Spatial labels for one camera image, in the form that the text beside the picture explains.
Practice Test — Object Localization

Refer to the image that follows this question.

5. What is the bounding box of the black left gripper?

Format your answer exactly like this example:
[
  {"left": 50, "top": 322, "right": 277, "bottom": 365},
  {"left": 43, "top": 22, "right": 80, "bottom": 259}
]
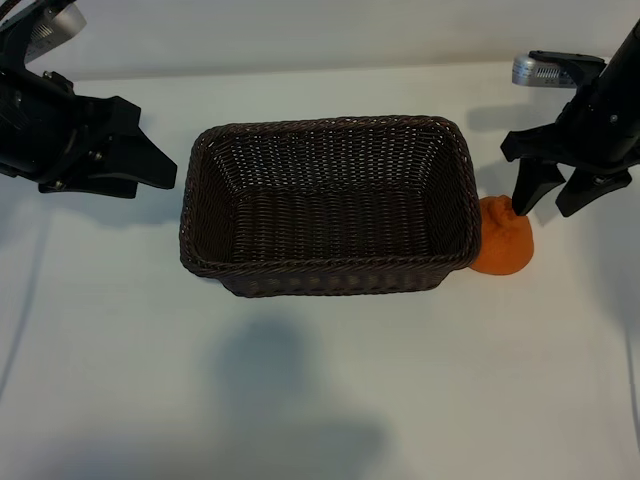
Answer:
[{"left": 0, "top": 69, "right": 179, "bottom": 200}]

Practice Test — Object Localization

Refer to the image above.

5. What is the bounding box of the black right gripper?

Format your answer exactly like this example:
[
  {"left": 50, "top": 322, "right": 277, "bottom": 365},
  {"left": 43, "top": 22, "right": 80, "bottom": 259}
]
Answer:
[{"left": 501, "top": 87, "right": 640, "bottom": 218}]

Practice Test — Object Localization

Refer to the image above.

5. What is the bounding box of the orange plush fruit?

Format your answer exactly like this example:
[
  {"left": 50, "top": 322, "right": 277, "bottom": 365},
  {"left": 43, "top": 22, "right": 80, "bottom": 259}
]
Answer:
[{"left": 468, "top": 195, "right": 535, "bottom": 276}]

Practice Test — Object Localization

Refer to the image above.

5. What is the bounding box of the dark brown wicker basket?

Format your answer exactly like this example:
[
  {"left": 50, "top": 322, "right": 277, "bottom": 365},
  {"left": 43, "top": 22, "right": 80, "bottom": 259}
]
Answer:
[{"left": 178, "top": 114, "right": 484, "bottom": 300}]

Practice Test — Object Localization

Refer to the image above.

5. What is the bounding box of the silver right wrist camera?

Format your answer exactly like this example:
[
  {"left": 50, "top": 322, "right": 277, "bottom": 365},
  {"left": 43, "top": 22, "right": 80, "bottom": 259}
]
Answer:
[{"left": 511, "top": 49, "right": 576, "bottom": 89}]

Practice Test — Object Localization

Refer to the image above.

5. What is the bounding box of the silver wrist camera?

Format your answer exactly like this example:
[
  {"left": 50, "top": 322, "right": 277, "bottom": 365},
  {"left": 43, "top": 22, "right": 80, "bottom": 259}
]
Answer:
[
  {"left": 27, "top": 0, "right": 89, "bottom": 61},
  {"left": 511, "top": 49, "right": 576, "bottom": 89}
]

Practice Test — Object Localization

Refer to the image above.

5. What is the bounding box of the black right camera mount bracket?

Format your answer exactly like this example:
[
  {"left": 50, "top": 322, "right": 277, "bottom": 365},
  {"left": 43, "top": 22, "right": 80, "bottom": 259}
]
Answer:
[{"left": 528, "top": 48, "right": 609, "bottom": 96}]

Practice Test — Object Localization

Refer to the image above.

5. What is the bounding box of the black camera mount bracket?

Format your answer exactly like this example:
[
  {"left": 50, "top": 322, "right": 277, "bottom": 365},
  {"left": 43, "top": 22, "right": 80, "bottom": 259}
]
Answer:
[
  {"left": 0, "top": 0, "right": 66, "bottom": 76},
  {"left": 528, "top": 48, "right": 609, "bottom": 96}
]

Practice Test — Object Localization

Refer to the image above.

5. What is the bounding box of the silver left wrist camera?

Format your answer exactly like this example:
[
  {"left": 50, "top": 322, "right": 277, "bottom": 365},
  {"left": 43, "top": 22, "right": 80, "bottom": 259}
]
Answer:
[{"left": 27, "top": 0, "right": 89, "bottom": 61}]

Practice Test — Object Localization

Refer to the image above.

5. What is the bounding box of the black left camera mount bracket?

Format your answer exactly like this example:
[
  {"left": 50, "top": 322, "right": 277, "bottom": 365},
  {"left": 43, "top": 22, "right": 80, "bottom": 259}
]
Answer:
[{"left": 0, "top": 0, "right": 66, "bottom": 76}]

